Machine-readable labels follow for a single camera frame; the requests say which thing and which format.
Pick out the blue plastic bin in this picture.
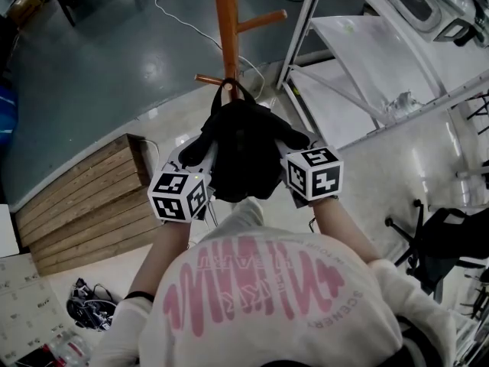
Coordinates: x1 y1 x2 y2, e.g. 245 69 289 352
0 86 18 145

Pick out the wooden plank platform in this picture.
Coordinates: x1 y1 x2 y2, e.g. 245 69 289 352
15 133 165 278

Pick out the white metal shelving unit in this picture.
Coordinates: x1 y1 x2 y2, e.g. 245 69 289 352
275 0 489 151

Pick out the brown wooden coat rack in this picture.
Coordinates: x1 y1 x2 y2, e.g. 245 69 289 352
194 0 288 101

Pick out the person's left forearm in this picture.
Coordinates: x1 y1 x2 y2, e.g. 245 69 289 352
124 219 192 301

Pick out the white oval appliance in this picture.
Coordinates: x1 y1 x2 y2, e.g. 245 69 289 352
384 0 467 34

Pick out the person's white printed shirt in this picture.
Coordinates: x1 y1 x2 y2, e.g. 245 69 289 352
89 229 458 367

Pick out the black backpack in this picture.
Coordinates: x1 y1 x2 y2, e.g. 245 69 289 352
200 77 311 203

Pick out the long white cable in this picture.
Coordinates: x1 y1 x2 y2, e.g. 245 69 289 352
129 0 267 99

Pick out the white table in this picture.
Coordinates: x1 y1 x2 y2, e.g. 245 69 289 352
0 203 20 258

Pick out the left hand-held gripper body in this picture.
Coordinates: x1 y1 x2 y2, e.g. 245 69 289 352
147 161 215 223

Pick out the person's right forearm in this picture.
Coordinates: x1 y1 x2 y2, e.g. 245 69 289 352
313 196 383 265

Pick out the white drawer cabinet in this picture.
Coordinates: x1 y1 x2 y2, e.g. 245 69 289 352
0 252 68 359

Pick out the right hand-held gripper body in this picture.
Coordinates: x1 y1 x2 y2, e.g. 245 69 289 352
280 145 344 208

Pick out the short white cable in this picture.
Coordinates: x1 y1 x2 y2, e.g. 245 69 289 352
139 138 162 175

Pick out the person's white trouser leg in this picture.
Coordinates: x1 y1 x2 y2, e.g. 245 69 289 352
198 199 265 244

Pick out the black metal stool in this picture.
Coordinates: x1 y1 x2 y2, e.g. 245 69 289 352
450 89 489 137

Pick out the pack of water bottles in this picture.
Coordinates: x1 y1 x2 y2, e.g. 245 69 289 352
41 330 92 367

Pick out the black framed white tag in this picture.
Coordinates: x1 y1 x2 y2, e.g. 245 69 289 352
433 18 478 47

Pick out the black headset with cables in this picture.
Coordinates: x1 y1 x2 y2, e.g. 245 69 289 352
65 278 118 332

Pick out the black office chair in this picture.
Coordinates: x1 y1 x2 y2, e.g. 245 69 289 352
384 199 489 304

